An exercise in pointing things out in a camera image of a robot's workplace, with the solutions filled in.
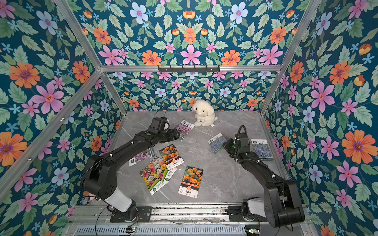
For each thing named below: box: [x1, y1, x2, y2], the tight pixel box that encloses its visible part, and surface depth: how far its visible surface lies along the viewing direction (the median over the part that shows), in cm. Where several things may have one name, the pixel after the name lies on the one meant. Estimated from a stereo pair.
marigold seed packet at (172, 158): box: [158, 143, 185, 171], surface depth 95 cm
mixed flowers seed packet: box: [138, 156, 178, 196], surface depth 88 cm
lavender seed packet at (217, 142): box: [207, 132, 227, 154], surface depth 97 cm
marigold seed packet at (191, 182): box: [177, 165, 204, 199], surface depth 86 cm
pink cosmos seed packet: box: [175, 118, 196, 141], surface depth 113 cm
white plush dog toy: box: [192, 99, 219, 127], surface depth 101 cm
